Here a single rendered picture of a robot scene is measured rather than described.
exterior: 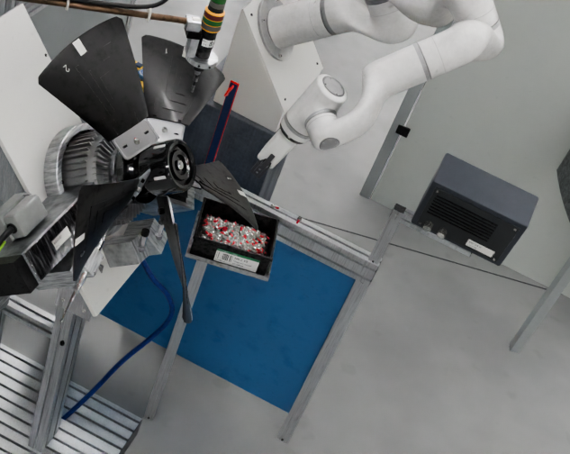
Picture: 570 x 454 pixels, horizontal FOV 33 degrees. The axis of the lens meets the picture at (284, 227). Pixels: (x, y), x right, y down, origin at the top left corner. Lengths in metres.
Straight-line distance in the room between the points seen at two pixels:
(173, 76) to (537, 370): 2.21
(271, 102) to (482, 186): 0.71
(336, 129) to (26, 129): 0.69
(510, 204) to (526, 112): 1.55
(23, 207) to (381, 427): 1.81
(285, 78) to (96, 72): 0.92
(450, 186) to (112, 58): 0.89
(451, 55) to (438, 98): 1.82
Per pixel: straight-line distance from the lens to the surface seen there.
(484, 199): 2.43
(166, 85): 2.30
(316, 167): 4.38
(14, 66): 2.22
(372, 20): 2.70
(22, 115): 2.21
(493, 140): 4.05
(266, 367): 3.09
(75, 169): 2.20
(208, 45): 2.08
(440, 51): 2.19
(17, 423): 3.02
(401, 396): 3.59
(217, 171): 2.45
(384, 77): 2.19
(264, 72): 2.78
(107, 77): 2.07
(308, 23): 2.75
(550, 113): 3.96
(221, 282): 2.93
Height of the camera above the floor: 2.55
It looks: 40 degrees down
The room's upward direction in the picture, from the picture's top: 22 degrees clockwise
